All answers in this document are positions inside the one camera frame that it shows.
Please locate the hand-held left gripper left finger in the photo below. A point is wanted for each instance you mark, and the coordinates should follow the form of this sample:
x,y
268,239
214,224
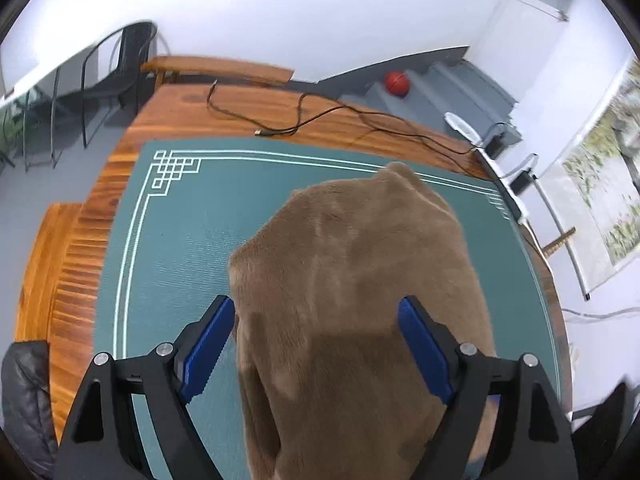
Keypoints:
x,y
207,345

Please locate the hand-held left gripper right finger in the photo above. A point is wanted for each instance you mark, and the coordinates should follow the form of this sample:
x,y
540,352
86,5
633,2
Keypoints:
x,y
425,350

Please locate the brown fleece garment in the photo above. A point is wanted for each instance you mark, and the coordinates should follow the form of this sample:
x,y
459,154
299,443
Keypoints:
x,y
350,260

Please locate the green table mat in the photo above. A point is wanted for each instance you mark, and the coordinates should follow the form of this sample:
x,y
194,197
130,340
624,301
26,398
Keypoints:
x,y
190,220

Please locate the white power strip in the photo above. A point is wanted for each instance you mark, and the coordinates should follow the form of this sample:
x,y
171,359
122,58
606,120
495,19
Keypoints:
x,y
515,205

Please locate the white stand pole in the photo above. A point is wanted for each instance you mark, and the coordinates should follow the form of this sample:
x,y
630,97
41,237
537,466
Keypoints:
x,y
575,265

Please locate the wooden stick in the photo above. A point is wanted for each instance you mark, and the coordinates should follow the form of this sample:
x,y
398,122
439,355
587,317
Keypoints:
x,y
560,241

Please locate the black leather seat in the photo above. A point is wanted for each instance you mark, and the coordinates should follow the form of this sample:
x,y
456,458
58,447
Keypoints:
x,y
25,400

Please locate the black power adapter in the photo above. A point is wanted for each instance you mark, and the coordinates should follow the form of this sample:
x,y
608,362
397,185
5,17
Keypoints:
x,y
496,144
522,181

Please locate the dark blurred object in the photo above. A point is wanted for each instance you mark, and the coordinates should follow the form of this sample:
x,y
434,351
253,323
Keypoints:
x,y
617,405

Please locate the white oval object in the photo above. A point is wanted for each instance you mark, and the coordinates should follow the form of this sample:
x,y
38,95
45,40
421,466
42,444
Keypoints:
x,y
457,121

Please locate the hanging scroll painting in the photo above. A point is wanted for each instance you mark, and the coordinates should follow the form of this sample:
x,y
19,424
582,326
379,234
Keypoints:
x,y
610,170

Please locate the grey stairs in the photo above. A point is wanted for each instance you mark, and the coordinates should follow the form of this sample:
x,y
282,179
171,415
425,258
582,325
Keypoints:
x,y
440,85

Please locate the red ball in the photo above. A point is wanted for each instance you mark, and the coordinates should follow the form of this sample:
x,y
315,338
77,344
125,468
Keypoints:
x,y
397,82

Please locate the wooden bench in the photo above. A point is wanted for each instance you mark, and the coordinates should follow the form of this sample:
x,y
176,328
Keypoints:
x,y
215,66

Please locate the white door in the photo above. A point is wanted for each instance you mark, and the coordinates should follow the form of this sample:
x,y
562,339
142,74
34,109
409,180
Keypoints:
x,y
525,35

